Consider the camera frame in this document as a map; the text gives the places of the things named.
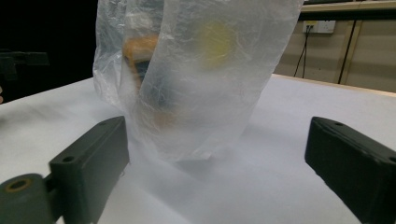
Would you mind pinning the wooden shelf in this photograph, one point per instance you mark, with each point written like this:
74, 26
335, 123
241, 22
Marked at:
348, 7

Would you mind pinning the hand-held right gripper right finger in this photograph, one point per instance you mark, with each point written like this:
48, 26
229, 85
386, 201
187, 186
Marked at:
355, 161

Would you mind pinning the clear plastic bag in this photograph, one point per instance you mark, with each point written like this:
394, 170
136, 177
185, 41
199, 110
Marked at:
199, 87

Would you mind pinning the yellow round object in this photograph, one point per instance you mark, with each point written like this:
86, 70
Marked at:
215, 44

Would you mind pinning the white wall socket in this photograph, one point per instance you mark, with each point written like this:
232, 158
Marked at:
319, 26

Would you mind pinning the orange and blue packet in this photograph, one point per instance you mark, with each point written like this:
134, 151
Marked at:
140, 59

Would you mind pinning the black metal stand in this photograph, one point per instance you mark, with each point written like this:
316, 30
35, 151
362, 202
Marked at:
18, 62

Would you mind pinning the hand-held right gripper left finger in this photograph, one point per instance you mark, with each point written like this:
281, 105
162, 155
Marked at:
90, 161

